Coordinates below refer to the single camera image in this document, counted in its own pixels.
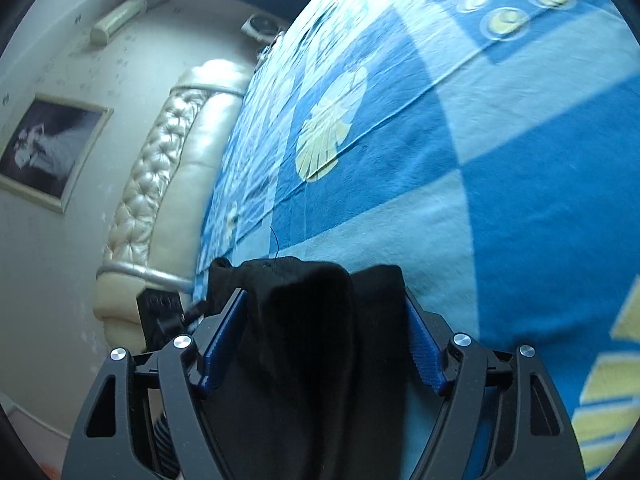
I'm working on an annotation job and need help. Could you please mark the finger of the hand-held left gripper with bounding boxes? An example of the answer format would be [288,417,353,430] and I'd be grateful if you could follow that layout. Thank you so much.
[182,300,213,327]

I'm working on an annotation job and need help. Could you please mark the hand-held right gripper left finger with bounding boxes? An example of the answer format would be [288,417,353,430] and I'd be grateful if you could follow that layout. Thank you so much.
[62,287,251,480]

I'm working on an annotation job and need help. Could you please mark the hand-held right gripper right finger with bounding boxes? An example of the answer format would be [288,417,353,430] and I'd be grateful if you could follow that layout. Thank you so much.
[402,285,586,480]

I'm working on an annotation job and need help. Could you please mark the black pants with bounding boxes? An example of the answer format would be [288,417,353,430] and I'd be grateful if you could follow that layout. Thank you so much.
[200,256,441,480]

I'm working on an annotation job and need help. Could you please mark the cream leather headboard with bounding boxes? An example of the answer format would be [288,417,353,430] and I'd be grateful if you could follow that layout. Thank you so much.
[95,57,246,356]

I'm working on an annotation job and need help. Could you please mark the blue patterned bed sheet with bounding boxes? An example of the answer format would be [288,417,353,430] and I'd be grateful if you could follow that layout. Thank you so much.
[192,0,640,480]

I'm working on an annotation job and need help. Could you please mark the standing fan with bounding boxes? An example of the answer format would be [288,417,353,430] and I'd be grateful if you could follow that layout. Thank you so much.
[241,12,286,43]

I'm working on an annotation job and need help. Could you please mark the white air conditioner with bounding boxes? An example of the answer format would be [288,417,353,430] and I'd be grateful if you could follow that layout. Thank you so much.
[89,0,148,46]

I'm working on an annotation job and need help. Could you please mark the framed wall picture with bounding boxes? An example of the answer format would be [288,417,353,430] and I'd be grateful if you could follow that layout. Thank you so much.
[0,92,115,215]

